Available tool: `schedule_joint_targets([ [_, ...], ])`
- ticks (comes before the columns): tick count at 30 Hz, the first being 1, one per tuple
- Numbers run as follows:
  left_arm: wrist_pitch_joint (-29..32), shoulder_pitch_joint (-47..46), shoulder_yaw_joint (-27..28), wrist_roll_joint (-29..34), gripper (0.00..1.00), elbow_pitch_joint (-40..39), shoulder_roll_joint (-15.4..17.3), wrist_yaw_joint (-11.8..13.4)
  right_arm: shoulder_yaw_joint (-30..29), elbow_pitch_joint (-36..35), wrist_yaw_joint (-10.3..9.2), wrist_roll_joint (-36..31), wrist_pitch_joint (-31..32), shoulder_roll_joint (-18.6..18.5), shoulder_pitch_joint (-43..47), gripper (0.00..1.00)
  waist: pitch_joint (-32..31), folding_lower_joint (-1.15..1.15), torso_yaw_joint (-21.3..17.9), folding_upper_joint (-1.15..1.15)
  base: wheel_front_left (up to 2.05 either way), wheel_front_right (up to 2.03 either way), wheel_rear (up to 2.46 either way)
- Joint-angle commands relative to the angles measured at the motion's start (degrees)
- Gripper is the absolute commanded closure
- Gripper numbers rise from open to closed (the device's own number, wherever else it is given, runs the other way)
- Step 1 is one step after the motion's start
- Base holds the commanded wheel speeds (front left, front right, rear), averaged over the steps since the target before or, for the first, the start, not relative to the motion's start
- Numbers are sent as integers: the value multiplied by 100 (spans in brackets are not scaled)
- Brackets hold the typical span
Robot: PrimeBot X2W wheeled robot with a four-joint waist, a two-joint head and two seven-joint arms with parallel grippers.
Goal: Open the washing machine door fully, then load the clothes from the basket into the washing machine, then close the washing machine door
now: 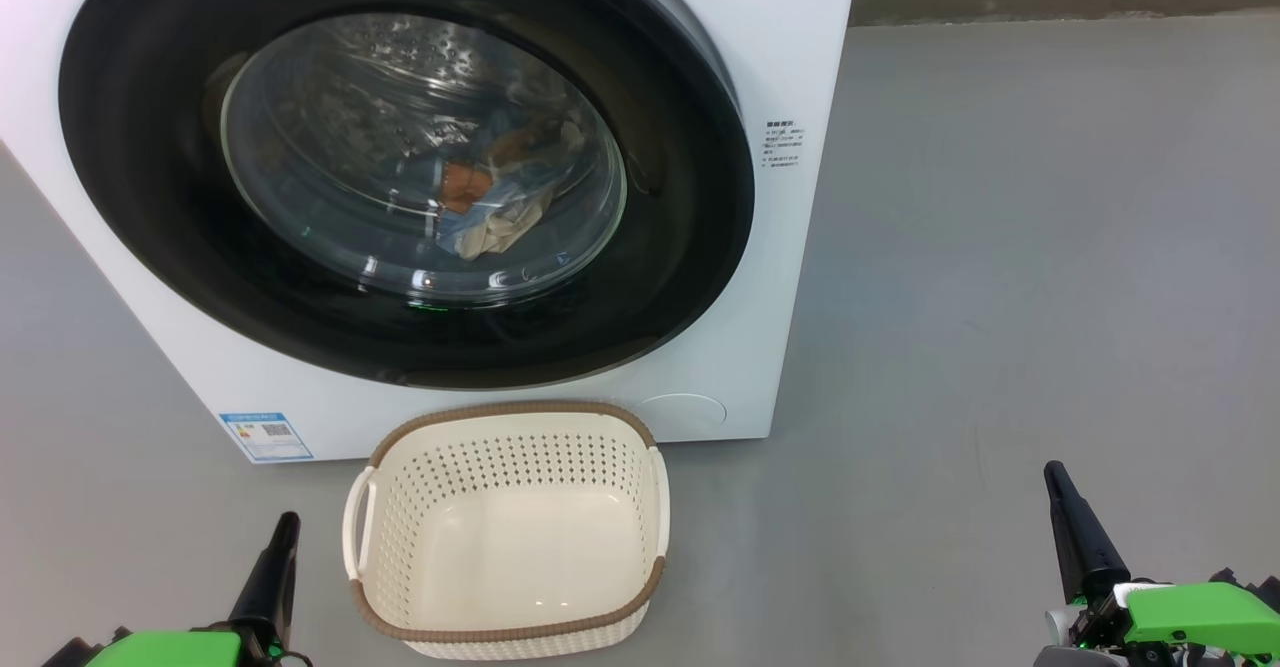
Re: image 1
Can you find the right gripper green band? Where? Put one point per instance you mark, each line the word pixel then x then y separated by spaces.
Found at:
pixel 1200 617

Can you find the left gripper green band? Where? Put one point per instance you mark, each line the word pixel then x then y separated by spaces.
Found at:
pixel 165 649

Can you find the cream and blue garment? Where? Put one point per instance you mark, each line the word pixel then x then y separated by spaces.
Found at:
pixel 500 227

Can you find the black-rimmed glass washer door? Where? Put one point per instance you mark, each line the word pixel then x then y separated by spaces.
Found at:
pixel 650 277

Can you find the cream perforated laundry basket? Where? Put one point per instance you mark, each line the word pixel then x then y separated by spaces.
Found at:
pixel 500 547

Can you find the white front-load washing machine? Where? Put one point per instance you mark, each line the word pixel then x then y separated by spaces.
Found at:
pixel 790 297

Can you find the blue energy label sticker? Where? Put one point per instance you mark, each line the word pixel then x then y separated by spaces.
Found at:
pixel 265 435

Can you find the round white filter flap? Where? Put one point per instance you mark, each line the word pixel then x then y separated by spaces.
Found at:
pixel 682 415

